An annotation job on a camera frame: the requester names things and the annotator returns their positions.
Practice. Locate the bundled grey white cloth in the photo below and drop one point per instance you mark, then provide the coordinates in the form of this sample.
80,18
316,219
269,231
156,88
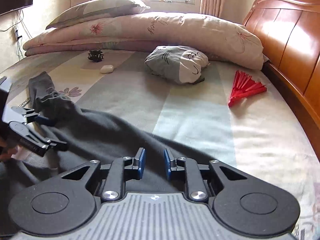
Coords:
179,64

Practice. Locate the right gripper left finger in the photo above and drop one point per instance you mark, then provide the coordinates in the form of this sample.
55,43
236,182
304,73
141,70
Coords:
116,174

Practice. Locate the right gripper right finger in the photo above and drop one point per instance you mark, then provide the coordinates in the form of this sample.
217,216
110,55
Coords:
186,170

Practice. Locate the wooden orange headboard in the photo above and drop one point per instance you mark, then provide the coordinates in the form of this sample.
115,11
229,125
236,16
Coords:
289,32

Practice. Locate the person left hand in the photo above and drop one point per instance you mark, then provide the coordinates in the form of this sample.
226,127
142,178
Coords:
6,152

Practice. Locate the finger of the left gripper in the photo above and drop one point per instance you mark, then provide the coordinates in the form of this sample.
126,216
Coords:
29,115
24,136

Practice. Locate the white earbuds case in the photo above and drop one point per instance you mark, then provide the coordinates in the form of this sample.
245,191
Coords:
107,69

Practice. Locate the dark grey trousers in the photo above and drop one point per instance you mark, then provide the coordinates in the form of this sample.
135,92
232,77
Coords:
90,135

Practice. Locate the black hair claw clip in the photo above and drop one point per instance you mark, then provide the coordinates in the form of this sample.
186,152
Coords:
95,55

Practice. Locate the red folding fan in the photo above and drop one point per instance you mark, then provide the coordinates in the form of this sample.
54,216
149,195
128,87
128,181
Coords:
243,87

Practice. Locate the striped pastel bed sheet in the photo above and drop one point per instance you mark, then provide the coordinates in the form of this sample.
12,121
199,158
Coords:
260,136

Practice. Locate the folded floral pink quilt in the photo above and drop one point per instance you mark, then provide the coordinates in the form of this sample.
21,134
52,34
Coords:
213,36

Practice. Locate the white wall power strip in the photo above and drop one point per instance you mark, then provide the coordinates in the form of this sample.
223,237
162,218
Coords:
17,34

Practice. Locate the grey floral pillow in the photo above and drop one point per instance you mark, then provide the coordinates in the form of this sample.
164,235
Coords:
96,9

